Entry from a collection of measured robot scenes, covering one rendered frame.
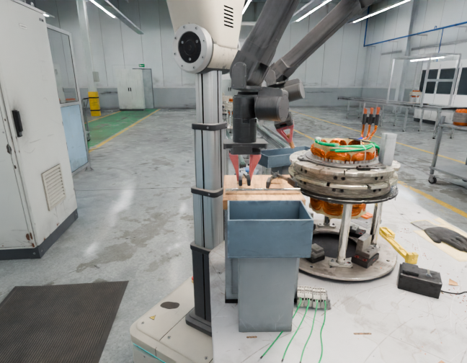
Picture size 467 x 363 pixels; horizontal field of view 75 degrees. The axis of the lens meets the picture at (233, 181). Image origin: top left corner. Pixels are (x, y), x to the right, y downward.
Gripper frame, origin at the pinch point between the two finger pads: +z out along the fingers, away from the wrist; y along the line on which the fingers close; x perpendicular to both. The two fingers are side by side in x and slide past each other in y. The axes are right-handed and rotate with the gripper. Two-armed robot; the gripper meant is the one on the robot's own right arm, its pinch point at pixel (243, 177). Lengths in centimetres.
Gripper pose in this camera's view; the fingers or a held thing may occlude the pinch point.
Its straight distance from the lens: 75.7
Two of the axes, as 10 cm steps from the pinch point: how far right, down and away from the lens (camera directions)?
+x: -0.4, -3.0, 9.5
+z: 0.0, 9.5, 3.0
